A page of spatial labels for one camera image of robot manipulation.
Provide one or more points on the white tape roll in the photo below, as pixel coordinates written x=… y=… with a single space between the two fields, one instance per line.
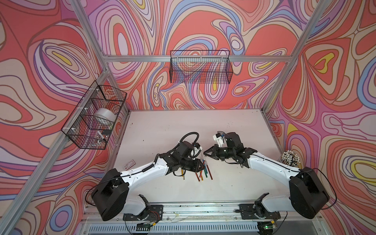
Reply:
x=105 y=116

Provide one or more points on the small white red card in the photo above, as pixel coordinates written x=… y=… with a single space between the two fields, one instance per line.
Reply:
x=129 y=165

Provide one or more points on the clear cup of craft knives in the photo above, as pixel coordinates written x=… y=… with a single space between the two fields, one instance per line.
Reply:
x=290 y=158

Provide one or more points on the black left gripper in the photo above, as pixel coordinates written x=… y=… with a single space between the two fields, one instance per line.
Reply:
x=197 y=168

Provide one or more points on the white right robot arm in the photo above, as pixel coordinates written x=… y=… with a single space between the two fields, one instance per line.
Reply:
x=306 y=196

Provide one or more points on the black wire basket left wall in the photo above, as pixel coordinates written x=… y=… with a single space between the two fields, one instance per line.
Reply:
x=82 y=128

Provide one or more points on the black wire basket wall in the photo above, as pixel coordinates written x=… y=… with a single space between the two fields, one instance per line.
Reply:
x=82 y=128
x=200 y=66

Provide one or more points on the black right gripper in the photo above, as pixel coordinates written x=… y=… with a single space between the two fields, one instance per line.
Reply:
x=214 y=150

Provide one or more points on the red capped knife right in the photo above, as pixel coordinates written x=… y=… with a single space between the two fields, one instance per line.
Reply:
x=209 y=172

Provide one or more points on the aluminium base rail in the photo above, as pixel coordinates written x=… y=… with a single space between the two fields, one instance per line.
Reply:
x=189 y=219

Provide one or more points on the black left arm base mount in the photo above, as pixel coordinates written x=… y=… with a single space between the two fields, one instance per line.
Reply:
x=139 y=209

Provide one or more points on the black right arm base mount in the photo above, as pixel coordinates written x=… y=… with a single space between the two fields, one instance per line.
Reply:
x=256 y=210

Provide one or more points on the black wire basket back wall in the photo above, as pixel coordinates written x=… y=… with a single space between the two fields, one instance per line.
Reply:
x=200 y=66

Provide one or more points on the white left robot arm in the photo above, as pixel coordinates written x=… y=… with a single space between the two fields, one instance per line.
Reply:
x=110 y=196

